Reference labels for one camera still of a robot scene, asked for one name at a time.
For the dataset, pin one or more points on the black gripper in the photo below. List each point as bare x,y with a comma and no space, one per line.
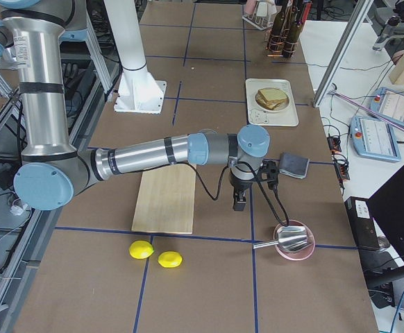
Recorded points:
238,186

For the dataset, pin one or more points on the white round plate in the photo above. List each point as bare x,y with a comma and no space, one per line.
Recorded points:
272,99

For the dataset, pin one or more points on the bread slice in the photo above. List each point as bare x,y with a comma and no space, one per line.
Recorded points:
274,105
270,93

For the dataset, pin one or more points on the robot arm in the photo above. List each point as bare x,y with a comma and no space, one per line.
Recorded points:
53,171

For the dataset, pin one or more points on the cream bear tray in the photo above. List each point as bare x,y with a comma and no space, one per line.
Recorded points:
258,115

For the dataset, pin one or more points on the grey folded cloth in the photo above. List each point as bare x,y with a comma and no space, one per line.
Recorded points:
293,165

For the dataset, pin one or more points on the metal scoop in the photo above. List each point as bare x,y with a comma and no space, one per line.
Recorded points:
290,239

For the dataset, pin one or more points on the wooden cutting board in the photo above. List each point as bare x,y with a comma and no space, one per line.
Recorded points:
165,202

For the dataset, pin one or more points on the pink bowl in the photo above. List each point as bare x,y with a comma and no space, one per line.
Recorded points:
306,252

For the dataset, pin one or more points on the yellow lemon right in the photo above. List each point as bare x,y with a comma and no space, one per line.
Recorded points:
170,259

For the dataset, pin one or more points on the yellow lemon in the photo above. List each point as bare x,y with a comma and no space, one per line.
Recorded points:
170,259
140,249

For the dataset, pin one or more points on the yellow lemon left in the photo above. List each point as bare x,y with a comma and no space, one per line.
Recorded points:
140,249

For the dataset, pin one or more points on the black box device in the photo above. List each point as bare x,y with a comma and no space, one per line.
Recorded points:
362,224

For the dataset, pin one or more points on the long metal rod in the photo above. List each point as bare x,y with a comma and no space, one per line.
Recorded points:
367,110

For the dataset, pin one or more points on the blue teach pendant near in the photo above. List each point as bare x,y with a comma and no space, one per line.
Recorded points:
374,139

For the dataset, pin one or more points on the blue teach pendant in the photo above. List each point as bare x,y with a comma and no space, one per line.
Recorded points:
374,139
389,103

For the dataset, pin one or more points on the black laptop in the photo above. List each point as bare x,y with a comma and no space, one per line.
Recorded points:
387,208

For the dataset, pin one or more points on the dark green wine bottle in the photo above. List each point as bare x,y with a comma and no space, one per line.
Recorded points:
280,26

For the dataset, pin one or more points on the blue teach pendant far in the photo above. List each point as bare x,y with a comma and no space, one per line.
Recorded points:
389,103

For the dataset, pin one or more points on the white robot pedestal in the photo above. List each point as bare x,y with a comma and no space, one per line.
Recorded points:
138,91

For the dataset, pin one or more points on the copper wire bottle rack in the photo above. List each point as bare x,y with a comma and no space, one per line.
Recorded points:
283,40

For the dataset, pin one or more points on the white wire cup rack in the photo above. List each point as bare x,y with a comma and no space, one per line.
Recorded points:
260,13

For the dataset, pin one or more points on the aluminium frame post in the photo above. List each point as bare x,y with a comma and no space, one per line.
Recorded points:
360,11

